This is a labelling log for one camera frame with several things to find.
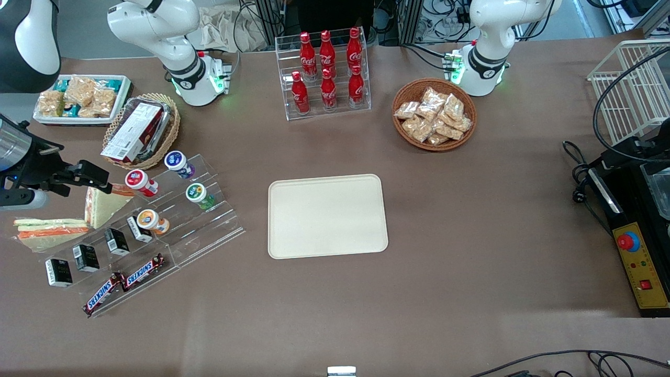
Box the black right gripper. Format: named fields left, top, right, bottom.
left=9, top=136, right=113, bottom=196

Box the green gum bottle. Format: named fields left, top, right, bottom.
left=186, top=183, right=216, bottom=210

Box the red gum bottle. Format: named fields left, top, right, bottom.
left=125, top=169, right=159, bottom=197

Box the orange gum bottle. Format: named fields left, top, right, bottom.
left=137, top=209, right=170, bottom=235

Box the white rectangular snack tray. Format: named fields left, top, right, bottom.
left=33, top=74, right=133, bottom=127

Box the purple gum bottle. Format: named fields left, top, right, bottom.
left=164, top=151, right=196, bottom=179

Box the beige plastic tray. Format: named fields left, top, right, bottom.
left=268, top=174, right=389, bottom=260

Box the triangular wrapped sandwich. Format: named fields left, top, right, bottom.
left=85, top=183, right=136, bottom=229

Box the red and white snack box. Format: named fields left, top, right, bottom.
left=100, top=102, right=164, bottom=164

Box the small black carton box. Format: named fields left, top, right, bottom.
left=127, top=216, right=153, bottom=243
left=45, top=258, right=73, bottom=287
left=73, top=244, right=100, bottom=272
left=104, top=228, right=130, bottom=257

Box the flat wrapped sandwich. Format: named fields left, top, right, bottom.
left=13, top=218, right=91, bottom=253

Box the rice cracker snack pack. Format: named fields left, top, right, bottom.
left=79, top=88, right=117, bottom=118
left=64, top=76, right=97, bottom=105
left=38, top=91, right=65, bottom=117

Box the oval wicker basket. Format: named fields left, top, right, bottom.
left=103, top=93, right=181, bottom=171

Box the clear plastic food container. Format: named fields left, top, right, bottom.
left=118, top=96, right=174, bottom=160

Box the Snickers chocolate bar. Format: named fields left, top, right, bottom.
left=83, top=272, right=125, bottom=317
left=121, top=253, right=165, bottom=292

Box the clear acrylic stepped display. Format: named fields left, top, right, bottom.
left=39, top=153, right=247, bottom=318

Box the crumpled beige cloth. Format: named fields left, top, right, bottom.
left=187, top=4, right=269, bottom=53

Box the red Coca-Cola bottle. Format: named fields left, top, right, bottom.
left=291, top=72, right=310, bottom=114
left=319, top=30, right=337, bottom=78
left=347, top=28, right=363, bottom=73
left=348, top=65, right=365, bottom=106
left=299, top=32, right=318, bottom=80
left=320, top=69, right=337, bottom=109

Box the clear acrylic bottle rack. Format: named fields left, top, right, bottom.
left=275, top=27, right=372, bottom=121

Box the black screen panel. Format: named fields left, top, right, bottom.
left=285, top=0, right=375, bottom=38

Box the round brown wicker basket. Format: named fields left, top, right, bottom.
left=392, top=78, right=477, bottom=152

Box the black control box yellow panel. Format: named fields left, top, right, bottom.
left=586, top=119, right=670, bottom=318

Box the black power cable with plug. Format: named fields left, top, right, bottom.
left=563, top=140, right=614, bottom=237

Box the thick black looping cable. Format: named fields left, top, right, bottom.
left=593, top=47, right=670, bottom=164

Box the thin black floor cable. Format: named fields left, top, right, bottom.
left=470, top=349, right=670, bottom=377

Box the white wire basket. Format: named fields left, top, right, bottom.
left=586, top=39, right=670, bottom=147

